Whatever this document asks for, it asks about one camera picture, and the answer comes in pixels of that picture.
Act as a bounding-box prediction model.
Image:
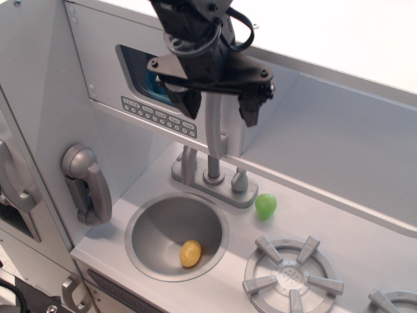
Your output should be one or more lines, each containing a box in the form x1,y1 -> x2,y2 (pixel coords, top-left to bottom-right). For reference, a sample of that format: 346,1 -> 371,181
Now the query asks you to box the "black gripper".
147,31 -> 274,127

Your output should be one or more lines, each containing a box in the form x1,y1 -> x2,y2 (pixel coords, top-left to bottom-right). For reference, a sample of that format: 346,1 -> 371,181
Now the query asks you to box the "white microwave door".
64,0 -> 245,157

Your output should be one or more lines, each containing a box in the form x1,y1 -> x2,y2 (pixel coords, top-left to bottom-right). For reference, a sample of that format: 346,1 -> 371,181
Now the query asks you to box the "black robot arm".
147,1 -> 274,127

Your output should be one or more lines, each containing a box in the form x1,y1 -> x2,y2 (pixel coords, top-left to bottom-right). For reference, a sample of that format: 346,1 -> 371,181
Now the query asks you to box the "blue plastic bowl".
145,71 -> 171,105

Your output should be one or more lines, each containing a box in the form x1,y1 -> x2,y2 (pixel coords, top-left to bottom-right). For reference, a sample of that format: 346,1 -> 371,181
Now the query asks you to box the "grey toy faucet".
171,145 -> 260,209

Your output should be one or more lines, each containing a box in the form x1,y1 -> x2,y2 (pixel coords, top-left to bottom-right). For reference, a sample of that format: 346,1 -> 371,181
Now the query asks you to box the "green plastic pear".
255,194 -> 278,221

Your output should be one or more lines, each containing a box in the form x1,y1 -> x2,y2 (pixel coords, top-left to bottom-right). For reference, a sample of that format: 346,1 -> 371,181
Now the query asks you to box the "round silver sink basin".
124,192 -> 229,282

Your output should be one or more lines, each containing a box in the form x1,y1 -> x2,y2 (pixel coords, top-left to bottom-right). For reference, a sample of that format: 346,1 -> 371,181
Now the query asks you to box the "white toy kitchen cabinet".
1,1 -> 416,312

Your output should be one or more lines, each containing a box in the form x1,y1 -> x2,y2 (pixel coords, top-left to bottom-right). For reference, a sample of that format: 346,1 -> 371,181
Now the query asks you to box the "yellow plastic lemon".
179,239 -> 202,267

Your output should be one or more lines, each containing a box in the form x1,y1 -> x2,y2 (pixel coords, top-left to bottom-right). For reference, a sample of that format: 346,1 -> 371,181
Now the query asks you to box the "grey toy telephone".
61,143 -> 112,227

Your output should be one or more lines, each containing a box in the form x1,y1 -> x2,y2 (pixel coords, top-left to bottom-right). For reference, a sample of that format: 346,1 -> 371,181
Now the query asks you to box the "grey stove burner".
242,235 -> 344,312
364,289 -> 416,313

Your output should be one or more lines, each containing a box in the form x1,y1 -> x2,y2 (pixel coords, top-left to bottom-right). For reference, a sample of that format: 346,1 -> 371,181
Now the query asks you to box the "black cable loop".
224,6 -> 255,52

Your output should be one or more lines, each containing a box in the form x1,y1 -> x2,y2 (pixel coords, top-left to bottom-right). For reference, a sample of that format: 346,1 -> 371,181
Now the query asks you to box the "grey fridge door handle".
1,140 -> 36,213

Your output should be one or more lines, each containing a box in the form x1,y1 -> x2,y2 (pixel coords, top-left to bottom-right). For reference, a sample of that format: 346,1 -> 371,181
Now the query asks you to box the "grey oven door handle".
61,277 -> 93,313

